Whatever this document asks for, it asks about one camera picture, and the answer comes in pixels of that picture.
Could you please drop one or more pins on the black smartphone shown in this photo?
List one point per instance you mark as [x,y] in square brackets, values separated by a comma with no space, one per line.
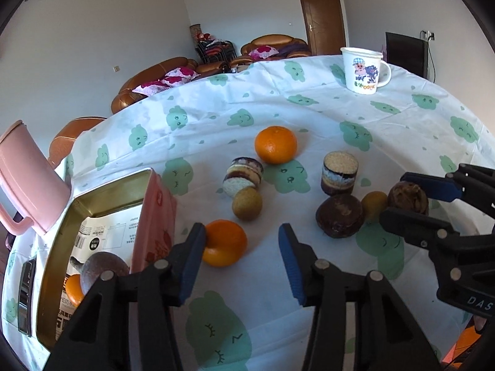
[25,296]

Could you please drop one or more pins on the pink metal tin box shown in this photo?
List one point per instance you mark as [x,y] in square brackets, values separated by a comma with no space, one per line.
[154,238]

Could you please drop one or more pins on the yellow-brown round fruit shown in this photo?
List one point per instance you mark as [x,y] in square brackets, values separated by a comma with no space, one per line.
[374,203]

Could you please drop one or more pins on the pink electric kettle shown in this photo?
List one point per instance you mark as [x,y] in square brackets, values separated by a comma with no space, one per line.
[32,186]

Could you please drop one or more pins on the brown leather chair back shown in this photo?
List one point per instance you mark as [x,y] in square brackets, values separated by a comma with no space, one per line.
[63,142]

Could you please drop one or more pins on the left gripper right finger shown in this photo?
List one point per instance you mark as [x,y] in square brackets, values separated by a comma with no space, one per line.
[387,336]

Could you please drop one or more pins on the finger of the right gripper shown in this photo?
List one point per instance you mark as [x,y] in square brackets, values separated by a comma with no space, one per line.
[472,184]
[420,230]

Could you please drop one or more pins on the brown leather long sofa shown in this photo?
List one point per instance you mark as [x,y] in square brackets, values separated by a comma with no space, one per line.
[165,75]

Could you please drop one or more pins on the dark purple passion fruit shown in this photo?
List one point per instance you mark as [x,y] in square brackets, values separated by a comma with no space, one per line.
[91,269]

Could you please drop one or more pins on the orange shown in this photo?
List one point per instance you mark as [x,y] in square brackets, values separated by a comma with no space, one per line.
[225,243]
[276,145]
[73,289]

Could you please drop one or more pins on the stacked chairs in corner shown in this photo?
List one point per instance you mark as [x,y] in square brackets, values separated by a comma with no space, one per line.
[211,49]

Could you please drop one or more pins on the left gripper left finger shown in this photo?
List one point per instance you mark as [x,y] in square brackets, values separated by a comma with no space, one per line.
[125,322]

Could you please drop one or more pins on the brown leather armchair sofa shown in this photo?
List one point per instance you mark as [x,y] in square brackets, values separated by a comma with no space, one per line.
[271,47]

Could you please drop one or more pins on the printed paper leaflet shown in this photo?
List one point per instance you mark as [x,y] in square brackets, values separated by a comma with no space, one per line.
[114,233]

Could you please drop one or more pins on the dark wrinkled fruit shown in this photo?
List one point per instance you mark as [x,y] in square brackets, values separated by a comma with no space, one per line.
[408,196]

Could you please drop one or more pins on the green-brown kiwi fruit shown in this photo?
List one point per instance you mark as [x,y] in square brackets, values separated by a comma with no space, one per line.
[247,204]

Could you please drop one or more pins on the brown wooden door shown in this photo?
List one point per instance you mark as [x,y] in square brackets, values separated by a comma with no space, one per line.
[324,25]

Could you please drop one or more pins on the white cartoon mug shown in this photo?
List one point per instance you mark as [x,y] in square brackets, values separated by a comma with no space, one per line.
[365,70]

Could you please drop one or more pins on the black television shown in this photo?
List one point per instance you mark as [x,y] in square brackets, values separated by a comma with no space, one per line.
[407,52]

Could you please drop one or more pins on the right hand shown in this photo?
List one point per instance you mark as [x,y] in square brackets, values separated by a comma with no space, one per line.
[479,323]

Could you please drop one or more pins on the dark brown round fruit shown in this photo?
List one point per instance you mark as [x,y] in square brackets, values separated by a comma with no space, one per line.
[340,216]

